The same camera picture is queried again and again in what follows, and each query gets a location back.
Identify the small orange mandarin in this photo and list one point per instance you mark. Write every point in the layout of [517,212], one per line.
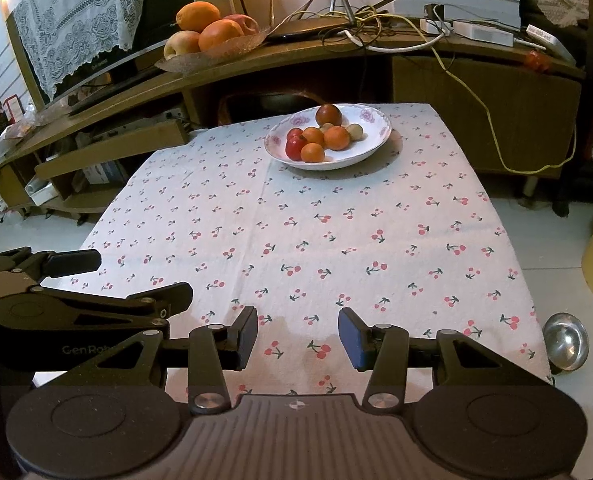
[312,153]
[337,138]
[313,136]

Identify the red picture frame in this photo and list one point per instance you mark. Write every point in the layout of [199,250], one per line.
[14,109]

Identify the small green-brown kiwi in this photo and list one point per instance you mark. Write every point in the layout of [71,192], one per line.
[354,132]
[327,127]

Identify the yellow apple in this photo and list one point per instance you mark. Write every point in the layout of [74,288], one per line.
[181,44]

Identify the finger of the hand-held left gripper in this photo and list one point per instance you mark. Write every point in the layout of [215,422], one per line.
[161,297]
[71,262]

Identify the dark red tomato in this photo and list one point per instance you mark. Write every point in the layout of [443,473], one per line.
[328,114]

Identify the small red ornament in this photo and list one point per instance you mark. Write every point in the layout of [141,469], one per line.
[536,61]

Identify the glass fruit bowl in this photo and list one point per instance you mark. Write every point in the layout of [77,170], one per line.
[226,52]

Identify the white floral plate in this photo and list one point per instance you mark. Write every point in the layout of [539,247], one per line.
[371,130]

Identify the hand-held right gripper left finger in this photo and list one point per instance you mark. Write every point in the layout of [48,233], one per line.
[246,337]

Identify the white adapter box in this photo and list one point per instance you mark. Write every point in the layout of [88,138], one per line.
[434,22]

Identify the red apple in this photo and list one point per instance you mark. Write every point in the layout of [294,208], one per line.
[245,22]

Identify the white power strip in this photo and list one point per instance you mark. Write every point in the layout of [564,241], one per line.
[484,34]

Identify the black router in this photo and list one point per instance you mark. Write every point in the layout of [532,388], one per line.
[316,27]

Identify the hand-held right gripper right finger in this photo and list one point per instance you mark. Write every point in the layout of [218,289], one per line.
[351,337]

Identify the white lace cloth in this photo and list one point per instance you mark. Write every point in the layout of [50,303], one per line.
[76,20]

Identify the large orange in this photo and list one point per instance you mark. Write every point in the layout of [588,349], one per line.
[199,16]
[220,36]

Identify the metal bowl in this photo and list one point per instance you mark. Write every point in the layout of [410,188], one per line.
[566,342]

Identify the wooden cabinet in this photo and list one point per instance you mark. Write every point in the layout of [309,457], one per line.
[476,100]

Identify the black television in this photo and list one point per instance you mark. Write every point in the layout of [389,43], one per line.
[166,5]

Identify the white plug device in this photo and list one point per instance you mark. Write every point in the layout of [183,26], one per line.
[551,42]

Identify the cherry print tablecloth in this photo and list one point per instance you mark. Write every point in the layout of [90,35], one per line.
[301,235]

